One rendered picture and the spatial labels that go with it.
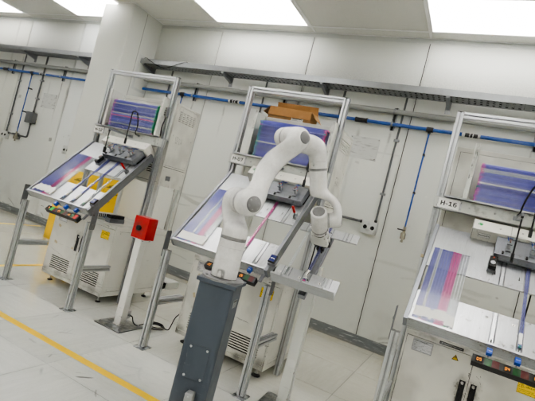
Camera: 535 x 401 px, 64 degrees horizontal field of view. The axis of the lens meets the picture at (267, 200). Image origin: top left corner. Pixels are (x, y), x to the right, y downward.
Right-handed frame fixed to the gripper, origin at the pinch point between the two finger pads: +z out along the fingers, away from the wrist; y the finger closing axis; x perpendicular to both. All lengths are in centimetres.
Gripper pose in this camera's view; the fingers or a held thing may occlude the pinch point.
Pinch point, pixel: (320, 248)
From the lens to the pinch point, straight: 239.1
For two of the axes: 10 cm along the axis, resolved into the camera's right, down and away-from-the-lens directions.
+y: -9.0, -2.3, 3.6
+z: 1.1, 6.7, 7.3
